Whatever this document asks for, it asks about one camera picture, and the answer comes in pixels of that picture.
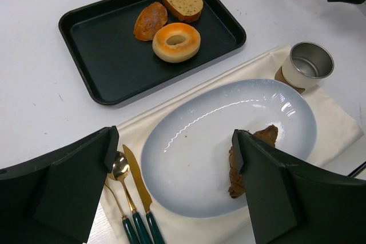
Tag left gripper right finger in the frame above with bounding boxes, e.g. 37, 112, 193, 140
232, 130, 365, 243

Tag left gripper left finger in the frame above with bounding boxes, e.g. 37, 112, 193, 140
1, 126, 119, 243

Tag brown croissant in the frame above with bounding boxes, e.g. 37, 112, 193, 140
228, 125, 278, 199

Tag orange flat bread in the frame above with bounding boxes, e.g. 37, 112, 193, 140
133, 2, 168, 41

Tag beige cloth placemat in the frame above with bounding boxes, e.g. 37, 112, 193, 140
98, 45, 365, 244

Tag metal cup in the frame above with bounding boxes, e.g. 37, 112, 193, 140
274, 42, 335, 94

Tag white oval plate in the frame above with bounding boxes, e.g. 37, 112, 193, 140
140, 79, 317, 218

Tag black tray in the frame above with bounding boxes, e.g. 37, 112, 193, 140
58, 0, 246, 105

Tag green handled fork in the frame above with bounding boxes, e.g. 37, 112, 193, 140
104, 178, 140, 244

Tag green handled spoon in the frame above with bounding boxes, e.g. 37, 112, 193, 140
108, 151, 153, 244

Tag green handled knife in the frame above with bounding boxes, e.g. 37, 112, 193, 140
122, 144, 165, 243

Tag ring donut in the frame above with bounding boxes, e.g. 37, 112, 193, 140
152, 23, 201, 63

